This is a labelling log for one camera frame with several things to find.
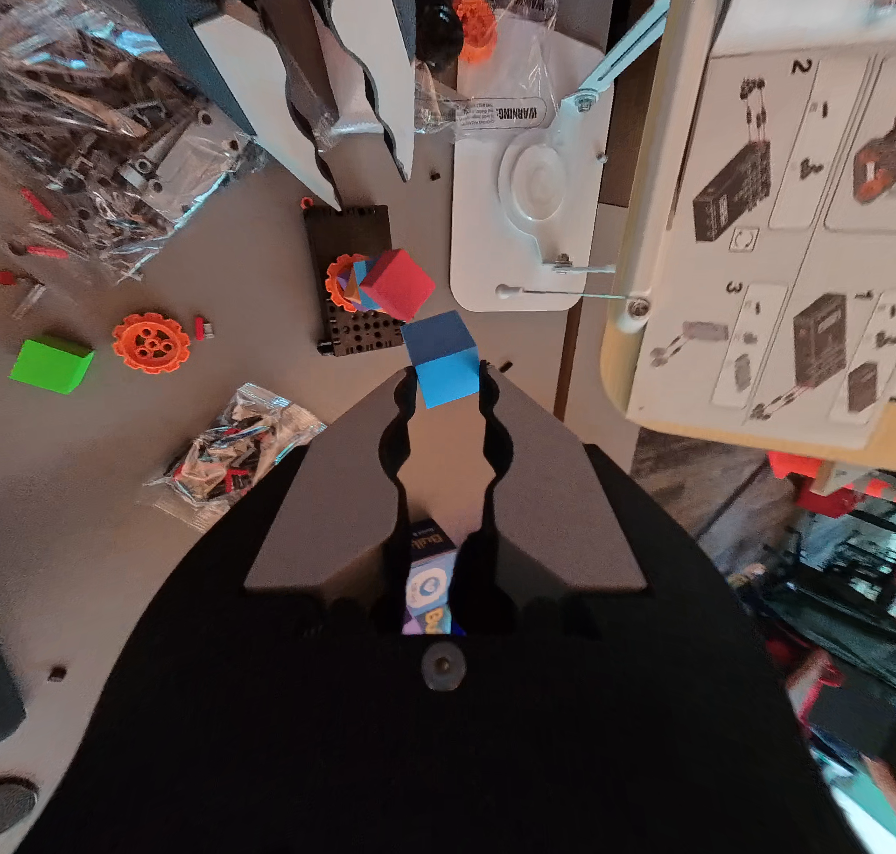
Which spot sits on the orange foam cube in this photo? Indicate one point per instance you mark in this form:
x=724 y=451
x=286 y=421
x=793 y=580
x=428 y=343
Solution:
x=351 y=297

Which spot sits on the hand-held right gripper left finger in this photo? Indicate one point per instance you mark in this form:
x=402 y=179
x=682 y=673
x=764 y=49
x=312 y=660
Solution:
x=329 y=511

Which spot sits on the small red beam piece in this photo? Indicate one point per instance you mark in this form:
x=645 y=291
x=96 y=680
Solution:
x=47 y=251
x=36 y=204

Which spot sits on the green foam cube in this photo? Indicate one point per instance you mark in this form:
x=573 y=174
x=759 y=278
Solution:
x=49 y=367

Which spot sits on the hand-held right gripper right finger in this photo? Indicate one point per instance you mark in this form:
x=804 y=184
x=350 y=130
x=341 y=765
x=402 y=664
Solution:
x=560 y=511

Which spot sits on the large clear bag grey parts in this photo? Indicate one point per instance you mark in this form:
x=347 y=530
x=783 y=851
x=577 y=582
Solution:
x=91 y=97

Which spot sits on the black perforated brick plate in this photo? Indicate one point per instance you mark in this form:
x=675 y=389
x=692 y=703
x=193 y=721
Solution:
x=350 y=230

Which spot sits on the clear bag black red parts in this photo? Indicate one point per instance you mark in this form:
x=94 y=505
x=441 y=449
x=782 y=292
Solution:
x=231 y=448

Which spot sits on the small grey beam piece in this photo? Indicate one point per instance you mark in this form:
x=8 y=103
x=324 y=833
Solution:
x=28 y=302

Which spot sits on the dark chair seat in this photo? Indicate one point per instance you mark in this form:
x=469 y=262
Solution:
x=8 y=693

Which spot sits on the blue robot kit box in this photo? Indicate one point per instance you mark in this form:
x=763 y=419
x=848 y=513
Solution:
x=427 y=581

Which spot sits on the instruction booklet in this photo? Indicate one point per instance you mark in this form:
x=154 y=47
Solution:
x=770 y=237

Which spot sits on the red foam cube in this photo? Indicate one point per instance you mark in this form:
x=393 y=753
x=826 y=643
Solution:
x=399 y=283

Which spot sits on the light blue foam cube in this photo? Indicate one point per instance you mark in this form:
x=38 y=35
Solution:
x=360 y=280
x=444 y=360

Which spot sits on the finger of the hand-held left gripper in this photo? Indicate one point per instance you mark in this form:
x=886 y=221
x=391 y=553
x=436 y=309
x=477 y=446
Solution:
x=378 y=27
x=259 y=76

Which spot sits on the orange gear wheel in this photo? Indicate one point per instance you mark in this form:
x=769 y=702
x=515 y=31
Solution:
x=332 y=290
x=150 y=343

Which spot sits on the grey desk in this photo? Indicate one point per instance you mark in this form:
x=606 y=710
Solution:
x=105 y=588

